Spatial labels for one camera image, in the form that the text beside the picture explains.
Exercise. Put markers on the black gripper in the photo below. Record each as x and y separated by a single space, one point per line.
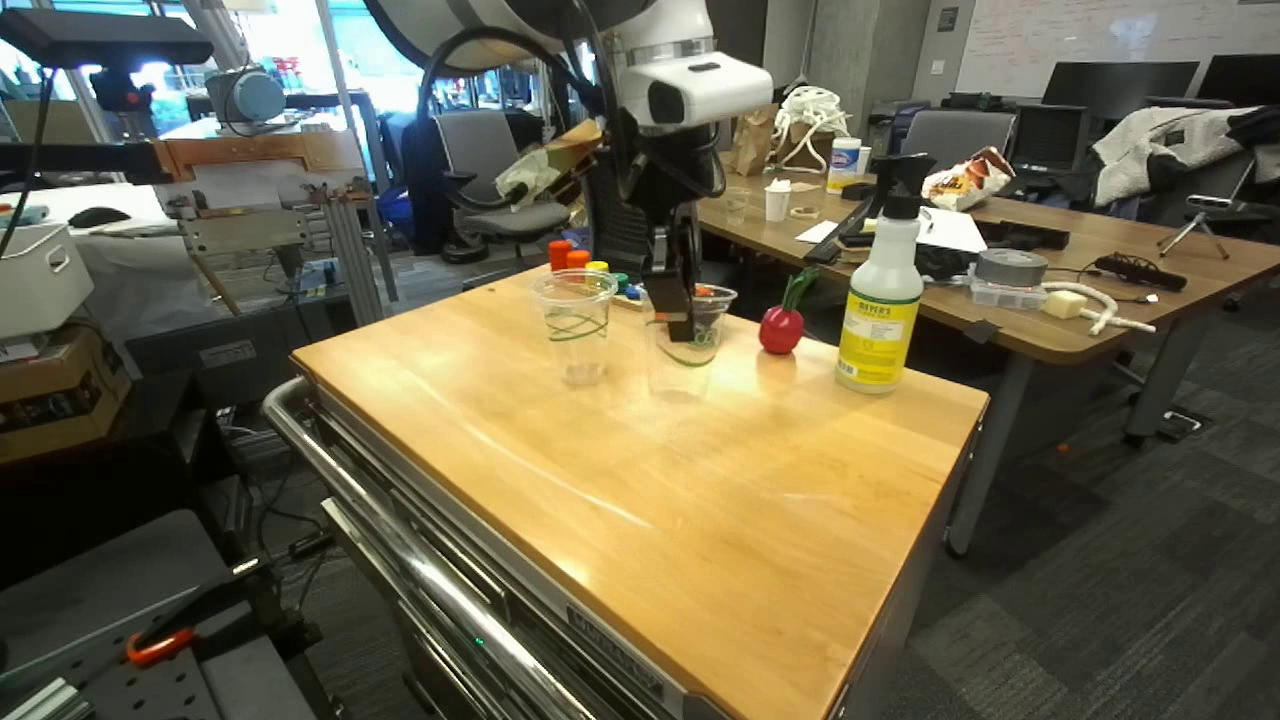
674 182

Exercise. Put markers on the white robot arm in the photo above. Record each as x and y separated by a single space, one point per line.
693 87

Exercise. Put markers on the small white cup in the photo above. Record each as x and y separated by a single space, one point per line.
776 202

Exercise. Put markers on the blue toy cylinder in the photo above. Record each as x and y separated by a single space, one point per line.
635 290

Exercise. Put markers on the green toy cylinder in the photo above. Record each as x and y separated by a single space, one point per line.
616 280

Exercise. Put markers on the yellow toy cylinder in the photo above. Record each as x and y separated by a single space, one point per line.
598 269

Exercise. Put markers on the red toy cylinder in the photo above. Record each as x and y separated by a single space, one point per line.
557 248

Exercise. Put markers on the red toy pepper green stem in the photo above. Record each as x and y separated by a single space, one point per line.
780 331

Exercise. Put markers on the brown paper bag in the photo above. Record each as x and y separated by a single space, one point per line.
754 140

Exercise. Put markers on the white wipes container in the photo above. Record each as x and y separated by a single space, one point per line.
844 163

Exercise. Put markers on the yellow label spray bottle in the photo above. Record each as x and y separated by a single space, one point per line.
881 320

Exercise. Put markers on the person in dark clothing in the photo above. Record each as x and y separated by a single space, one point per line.
425 186

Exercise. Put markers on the white printed papers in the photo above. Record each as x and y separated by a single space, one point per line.
950 231

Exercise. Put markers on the colourful snack bag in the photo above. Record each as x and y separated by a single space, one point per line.
971 176

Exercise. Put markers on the grey tape roll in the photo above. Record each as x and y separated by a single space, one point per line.
1009 272

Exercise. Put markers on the wooden office desk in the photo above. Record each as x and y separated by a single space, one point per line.
1027 332

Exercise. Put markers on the metal tool cart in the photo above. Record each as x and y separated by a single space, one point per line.
453 600

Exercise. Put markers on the small black monitor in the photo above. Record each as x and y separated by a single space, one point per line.
1049 134

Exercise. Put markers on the cluttered white workbench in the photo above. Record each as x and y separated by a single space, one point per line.
267 202

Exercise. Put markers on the round grey lamp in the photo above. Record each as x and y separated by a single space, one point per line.
251 94

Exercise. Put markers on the black remote control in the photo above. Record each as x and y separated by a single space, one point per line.
1140 272

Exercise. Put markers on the black computer monitor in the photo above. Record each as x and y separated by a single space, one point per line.
1120 87
1241 79

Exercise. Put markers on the white cloth jacket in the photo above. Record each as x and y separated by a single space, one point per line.
1173 146

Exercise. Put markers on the black overhead shelf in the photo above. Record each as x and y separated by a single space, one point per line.
106 32

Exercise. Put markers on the stacked cardboard boxes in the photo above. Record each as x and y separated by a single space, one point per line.
61 387

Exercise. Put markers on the white box device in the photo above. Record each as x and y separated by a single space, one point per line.
41 272

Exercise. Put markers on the grey perforated breadboard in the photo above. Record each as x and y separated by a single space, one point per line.
106 600

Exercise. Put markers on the small camera tripod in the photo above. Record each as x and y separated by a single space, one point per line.
1198 231

